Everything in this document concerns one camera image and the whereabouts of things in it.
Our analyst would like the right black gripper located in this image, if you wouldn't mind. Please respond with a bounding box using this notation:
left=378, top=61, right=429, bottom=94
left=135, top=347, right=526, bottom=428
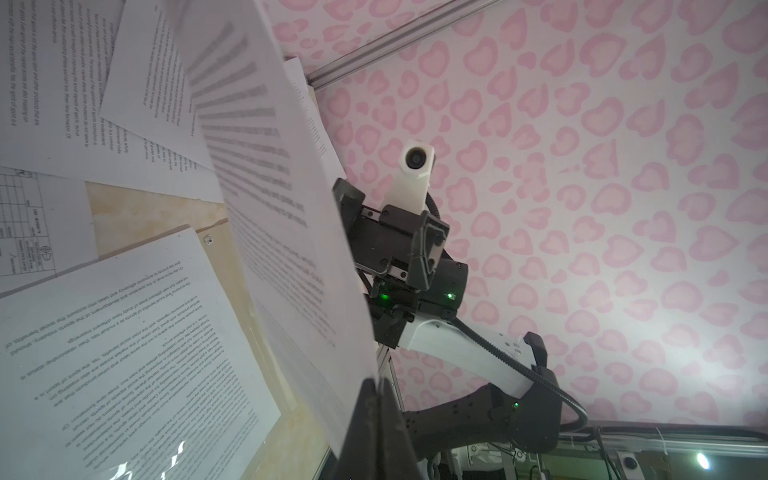
left=332, top=178, right=468, bottom=348

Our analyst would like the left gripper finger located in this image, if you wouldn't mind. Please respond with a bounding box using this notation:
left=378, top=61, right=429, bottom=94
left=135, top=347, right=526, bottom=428
left=320, top=378, right=423, bottom=480

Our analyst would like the beige paper folder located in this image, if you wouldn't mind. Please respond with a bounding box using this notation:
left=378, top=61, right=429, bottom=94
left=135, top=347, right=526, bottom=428
left=96, top=219, right=330, bottom=479

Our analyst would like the large text sheet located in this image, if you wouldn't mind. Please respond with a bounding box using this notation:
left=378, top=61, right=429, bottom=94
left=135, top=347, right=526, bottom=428
left=1, top=229, right=280, bottom=479

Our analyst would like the diagram sheet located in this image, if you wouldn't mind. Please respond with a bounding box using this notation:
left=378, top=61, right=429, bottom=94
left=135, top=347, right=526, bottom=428
left=1, top=167, right=98, bottom=296

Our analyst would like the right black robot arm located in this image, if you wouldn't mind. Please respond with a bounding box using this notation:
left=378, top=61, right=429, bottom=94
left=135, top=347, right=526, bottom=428
left=332, top=179, right=563, bottom=458

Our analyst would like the text sheet back overlapping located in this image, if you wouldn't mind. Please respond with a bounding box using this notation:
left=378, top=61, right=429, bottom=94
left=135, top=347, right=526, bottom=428
left=100, top=0, right=213, bottom=169

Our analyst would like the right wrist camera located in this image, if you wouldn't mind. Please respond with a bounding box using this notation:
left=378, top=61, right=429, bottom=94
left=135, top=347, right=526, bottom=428
left=382, top=140, right=436, bottom=215

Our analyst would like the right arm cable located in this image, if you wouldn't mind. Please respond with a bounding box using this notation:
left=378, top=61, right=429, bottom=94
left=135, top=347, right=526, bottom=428
left=425, top=191, right=590, bottom=434

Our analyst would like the right corner aluminium post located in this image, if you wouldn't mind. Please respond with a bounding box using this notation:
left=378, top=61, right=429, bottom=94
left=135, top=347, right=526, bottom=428
left=306, top=0, right=500, bottom=90

